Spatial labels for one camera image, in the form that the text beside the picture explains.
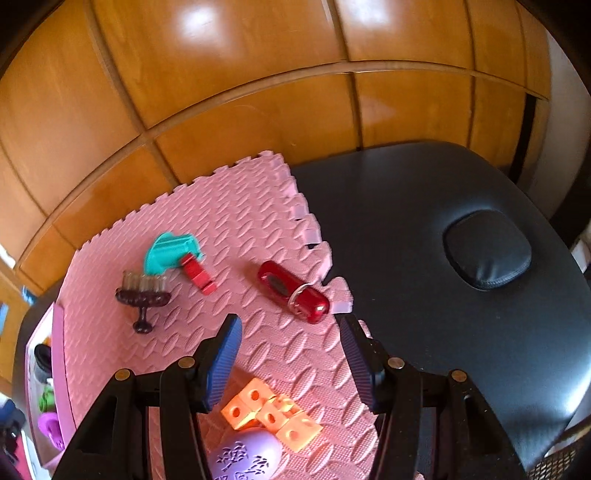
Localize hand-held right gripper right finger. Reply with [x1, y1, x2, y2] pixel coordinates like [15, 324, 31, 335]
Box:
[338, 314, 527, 480]

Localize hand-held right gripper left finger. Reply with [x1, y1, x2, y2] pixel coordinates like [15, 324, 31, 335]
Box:
[53, 314, 243, 480]

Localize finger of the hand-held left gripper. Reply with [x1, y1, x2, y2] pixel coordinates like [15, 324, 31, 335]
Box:
[0, 399, 26, 428]

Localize green and white bottle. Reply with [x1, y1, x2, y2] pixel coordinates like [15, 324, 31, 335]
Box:
[37, 385, 57, 414]

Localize purple plastic toy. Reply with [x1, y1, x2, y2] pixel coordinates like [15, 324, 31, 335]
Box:
[38, 413, 65, 453]

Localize grey jar with black lid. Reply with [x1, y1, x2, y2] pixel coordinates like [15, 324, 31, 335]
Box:
[33, 344, 54, 384]

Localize pink cardboard box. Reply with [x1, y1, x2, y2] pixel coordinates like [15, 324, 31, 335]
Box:
[25, 302, 77, 476]

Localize orange linked cubes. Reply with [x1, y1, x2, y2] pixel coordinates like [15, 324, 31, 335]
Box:
[221, 377, 323, 452]

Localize red toy block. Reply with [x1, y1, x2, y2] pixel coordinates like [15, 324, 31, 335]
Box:
[180, 253, 218, 296]

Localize purple egg shaped brush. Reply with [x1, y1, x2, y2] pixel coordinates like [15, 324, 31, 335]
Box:
[207, 428, 283, 480]

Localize red capsule shaped device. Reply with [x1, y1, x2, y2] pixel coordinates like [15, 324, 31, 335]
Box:
[257, 260, 332, 325]

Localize dark brown brush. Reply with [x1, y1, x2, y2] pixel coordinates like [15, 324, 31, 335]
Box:
[115, 271, 171, 334]

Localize teal plastic cup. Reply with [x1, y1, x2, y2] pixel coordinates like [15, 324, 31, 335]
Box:
[144, 233, 206, 277]

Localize pink foam mat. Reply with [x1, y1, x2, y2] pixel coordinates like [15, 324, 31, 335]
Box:
[55, 151, 419, 480]

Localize black massage table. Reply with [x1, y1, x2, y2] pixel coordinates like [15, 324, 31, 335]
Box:
[9, 141, 591, 480]

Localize black face hole cushion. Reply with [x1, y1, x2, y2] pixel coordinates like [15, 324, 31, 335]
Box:
[442, 210, 533, 291]

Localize black mesh chair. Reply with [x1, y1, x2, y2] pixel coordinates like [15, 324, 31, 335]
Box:
[526, 415, 591, 480]

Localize wooden wardrobe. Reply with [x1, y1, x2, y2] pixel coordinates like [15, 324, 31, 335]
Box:
[0, 0, 555, 296]

